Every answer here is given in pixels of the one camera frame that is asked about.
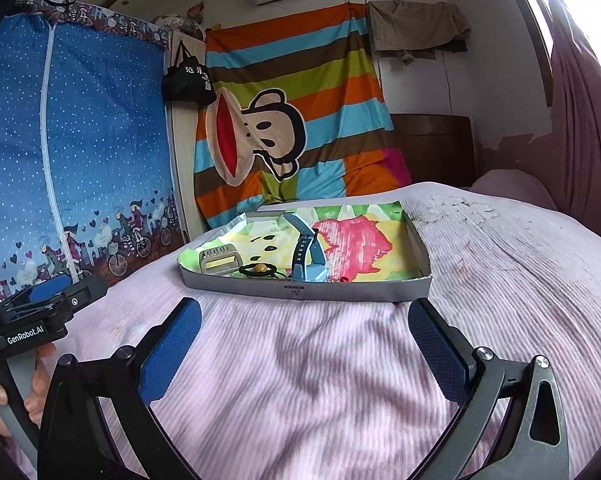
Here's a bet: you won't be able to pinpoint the bright window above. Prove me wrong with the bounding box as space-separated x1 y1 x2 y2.
525 0 601 82

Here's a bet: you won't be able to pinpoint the grey rectangular buckle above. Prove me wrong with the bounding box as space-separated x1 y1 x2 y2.
197 242 242 276

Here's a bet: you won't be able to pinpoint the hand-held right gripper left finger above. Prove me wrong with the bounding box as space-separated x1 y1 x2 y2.
38 298 202 480

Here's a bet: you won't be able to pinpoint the black hair tie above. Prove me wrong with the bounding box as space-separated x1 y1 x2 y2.
237 261 282 280

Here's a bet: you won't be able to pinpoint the blue wrist watch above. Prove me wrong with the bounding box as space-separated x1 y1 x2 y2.
277 212 330 284

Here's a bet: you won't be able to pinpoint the grey tray colourful lining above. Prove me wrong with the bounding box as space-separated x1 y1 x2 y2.
176 199 434 304

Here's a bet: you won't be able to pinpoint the person's left hand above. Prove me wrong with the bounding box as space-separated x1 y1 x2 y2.
0 342 57 437

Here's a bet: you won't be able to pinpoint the colourful printed cloth lining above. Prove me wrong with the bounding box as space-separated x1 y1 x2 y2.
178 200 422 284

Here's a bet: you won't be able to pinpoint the blue dotted fabric wardrobe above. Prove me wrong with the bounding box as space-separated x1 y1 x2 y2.
0 0 190 302

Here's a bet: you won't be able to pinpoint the khaki hanging clothes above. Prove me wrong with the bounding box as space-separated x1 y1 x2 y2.
367 0 474 64

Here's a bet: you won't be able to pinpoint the dark wooden headboard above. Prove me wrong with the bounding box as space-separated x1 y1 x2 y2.
391 113 477 191

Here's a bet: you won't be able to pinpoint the light wooden cabinet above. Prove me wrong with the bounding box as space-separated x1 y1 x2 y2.
167 30 207 244

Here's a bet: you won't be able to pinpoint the pink ribbed bed sheet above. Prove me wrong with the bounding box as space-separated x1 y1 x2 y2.
10 182 601 480

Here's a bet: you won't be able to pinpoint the pink curtain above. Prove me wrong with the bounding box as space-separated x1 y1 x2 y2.
505 0 601 252

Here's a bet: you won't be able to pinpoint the black tote bag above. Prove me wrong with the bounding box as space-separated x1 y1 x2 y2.
161 40 218 109

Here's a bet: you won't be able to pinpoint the pink pillow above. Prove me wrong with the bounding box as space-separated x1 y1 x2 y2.
467 168 572 212

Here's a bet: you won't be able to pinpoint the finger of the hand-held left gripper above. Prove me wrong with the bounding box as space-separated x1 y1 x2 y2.
54 277 110 312
32 275 74 302

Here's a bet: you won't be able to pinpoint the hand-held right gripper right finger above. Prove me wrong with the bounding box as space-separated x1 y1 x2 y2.
407 298 571 480

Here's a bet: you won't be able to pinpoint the striped monkey printed blanket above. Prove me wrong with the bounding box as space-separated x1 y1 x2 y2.
192 2 414 234

